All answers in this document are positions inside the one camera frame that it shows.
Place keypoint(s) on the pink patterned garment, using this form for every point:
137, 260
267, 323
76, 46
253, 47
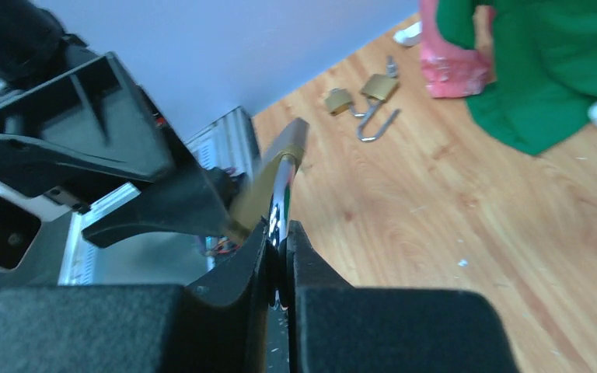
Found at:
450, 71

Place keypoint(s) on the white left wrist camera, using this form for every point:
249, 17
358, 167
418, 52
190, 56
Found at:
21, 219

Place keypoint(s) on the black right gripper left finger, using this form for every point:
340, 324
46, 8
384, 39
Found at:
215, 324

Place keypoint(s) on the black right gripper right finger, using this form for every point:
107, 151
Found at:
337, 327

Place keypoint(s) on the green t-shirt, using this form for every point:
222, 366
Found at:
545, 61

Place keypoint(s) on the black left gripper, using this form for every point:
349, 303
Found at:
71, 111

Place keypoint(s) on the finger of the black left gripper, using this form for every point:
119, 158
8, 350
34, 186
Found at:
192, 201

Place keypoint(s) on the brass padlock with steel shackle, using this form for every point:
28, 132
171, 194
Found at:
267, 197

